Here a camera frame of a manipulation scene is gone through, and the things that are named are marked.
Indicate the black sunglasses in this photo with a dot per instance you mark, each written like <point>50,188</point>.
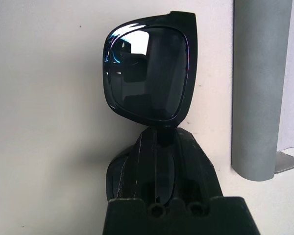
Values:
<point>149,73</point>

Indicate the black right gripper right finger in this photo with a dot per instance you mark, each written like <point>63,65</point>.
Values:
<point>198,171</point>

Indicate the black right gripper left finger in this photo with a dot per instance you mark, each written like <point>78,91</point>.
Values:
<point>127,176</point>

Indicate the grey open glasses case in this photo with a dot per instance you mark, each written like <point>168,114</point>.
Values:
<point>257,98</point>

